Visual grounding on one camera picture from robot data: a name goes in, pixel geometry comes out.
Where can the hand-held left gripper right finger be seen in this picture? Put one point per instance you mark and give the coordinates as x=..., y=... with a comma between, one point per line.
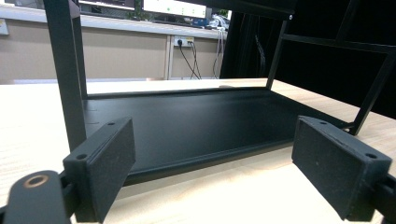
x=336, y=168

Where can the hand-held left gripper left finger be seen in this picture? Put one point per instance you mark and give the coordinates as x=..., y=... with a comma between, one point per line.
x=102, y=161

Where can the black metal two-tier shelf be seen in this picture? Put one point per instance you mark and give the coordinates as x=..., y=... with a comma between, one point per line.
x=202, y=124

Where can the white desk leg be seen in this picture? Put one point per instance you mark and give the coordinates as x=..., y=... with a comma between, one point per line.
x=169, y=57

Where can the white desk top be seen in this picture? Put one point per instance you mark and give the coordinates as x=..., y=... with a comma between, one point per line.
x=109, y=23

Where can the black curtain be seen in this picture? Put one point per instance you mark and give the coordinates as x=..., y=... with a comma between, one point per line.
x=249, y=46

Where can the computer monitor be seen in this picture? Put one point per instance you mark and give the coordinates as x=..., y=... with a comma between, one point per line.
x=174, y=7

